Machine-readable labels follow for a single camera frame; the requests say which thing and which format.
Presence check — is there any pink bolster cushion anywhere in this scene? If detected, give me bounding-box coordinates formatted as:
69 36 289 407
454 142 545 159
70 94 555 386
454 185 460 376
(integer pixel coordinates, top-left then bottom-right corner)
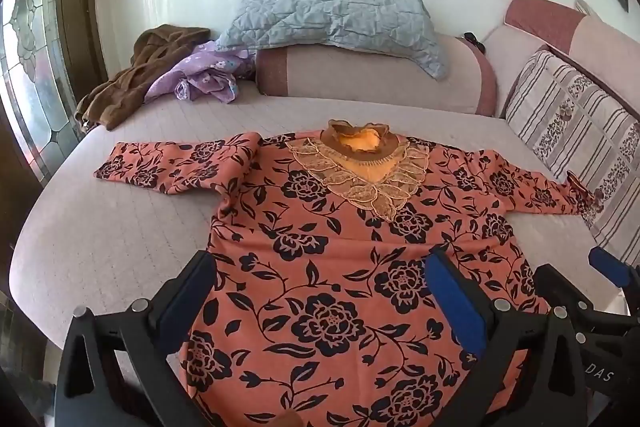
255 32 498 118

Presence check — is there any purple floral cloth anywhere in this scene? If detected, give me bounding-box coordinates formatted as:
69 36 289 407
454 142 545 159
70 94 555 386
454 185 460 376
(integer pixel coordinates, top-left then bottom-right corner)
145 41 256 105

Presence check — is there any pink sofa back cushion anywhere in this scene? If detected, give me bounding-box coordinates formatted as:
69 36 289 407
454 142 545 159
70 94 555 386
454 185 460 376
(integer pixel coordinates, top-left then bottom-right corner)
482 0 640 128

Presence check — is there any stained glass window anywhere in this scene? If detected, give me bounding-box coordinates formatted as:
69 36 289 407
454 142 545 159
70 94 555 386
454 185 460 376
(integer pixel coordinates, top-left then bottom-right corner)
0 0 96 188

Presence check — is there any grey quilted pillow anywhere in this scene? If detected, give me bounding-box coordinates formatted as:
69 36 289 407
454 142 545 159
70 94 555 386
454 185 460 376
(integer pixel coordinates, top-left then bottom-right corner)
215 0 447 81

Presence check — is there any striped floral pillow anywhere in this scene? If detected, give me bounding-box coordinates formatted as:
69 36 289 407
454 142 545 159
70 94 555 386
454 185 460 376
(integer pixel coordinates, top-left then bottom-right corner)
500 49 640 265

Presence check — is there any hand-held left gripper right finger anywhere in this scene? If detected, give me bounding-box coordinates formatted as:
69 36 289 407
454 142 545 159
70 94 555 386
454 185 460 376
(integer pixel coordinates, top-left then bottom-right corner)
425 249 598 427

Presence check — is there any orange floral blouse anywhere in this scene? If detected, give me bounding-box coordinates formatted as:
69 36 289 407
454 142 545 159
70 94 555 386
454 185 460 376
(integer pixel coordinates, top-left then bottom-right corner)
95 119 598 427

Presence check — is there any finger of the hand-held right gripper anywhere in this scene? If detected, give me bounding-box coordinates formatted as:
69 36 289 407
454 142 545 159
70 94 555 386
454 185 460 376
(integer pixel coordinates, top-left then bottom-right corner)
534 264 596 318
588 247 640 308

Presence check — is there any light quilted bed cover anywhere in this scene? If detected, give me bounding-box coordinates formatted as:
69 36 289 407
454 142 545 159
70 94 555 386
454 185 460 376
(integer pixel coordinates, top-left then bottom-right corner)
10 94 631 358

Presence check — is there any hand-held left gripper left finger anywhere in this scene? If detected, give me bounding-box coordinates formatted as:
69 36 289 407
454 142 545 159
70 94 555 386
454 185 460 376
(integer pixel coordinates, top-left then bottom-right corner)
55 250 221 427

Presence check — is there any brown garment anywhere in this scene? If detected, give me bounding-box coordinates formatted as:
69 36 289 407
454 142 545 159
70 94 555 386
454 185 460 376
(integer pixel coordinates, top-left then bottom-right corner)
75 25 211 131

